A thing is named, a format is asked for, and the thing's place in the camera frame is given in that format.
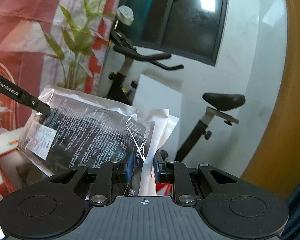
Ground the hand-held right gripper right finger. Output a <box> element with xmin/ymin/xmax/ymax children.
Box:
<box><xmin>153</xmin><ymin>152</ymin><xmax>242</xmax><ymax>205</ymax></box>

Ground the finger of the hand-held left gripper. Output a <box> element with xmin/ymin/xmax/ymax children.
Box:
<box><xmin>0</xmin><ymin>70</ymin><xmax>51</xmax><ymax>117</ymax></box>

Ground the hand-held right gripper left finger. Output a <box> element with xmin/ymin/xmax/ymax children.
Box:
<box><xmin>44</xmin><ymin>152</ymin><xmax>135</xmax><ymax>205</ymax></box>

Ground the clear plastic packet black print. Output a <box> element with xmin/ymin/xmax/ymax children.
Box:
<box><xmin>17</xmin><ymin>85</ymin><xmax>179</xmax><ymax>197</ymax></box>

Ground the red cardboard box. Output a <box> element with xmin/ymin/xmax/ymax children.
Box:
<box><xmin>0</xmin><ymin>147</ymin><xmax>174</xmax><ymax>197</ymax></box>

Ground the black exercise bike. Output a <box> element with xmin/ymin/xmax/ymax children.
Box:
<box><xmin>107</xmin><ymin>25</ymin><xmax>246</xmax><ymax>163</ymax></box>

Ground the yellow wooden panel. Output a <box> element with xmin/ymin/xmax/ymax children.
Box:
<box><xmin>240</xmin><ymin>0</ymin><xmax>300</xmax><ymax>200</ymax></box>

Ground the dark window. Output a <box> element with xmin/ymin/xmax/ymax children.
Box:
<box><xmin>117</xmin><ymin>0</ymin><xmax>230</xmax><ymax>67</ymax></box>

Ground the pink printed wall cloth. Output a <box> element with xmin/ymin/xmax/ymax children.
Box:
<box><xmin>0</xmin><ymin>0</ymin><xmax>123</xmax><ymax>140</ymax></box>

